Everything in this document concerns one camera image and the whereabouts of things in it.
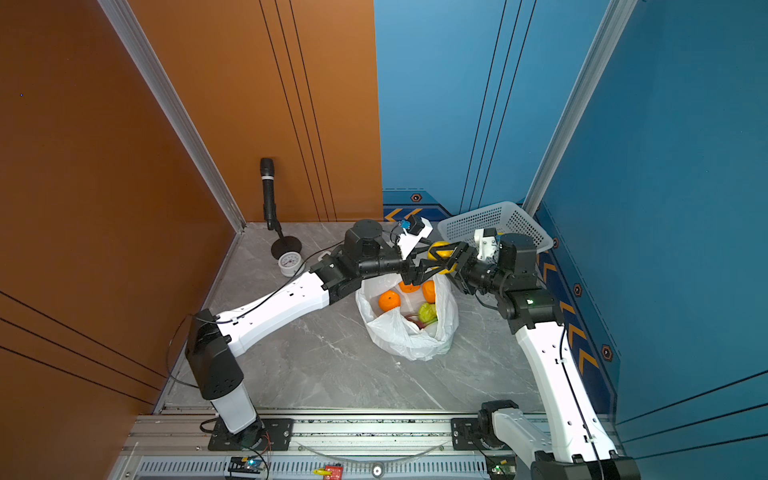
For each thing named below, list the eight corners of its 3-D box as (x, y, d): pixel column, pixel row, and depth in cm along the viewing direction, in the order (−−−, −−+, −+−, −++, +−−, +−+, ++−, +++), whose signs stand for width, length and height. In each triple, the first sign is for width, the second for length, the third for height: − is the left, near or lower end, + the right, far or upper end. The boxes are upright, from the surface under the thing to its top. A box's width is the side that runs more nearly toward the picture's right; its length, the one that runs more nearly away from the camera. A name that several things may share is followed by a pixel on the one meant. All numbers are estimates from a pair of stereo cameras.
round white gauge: (279, 278, 106) (275, 270, 103) (284, 259, 112) (281, 251, 108) (302, 278, 106) (298, 270, 103) (306, 259, 112) (303, 251, 108)
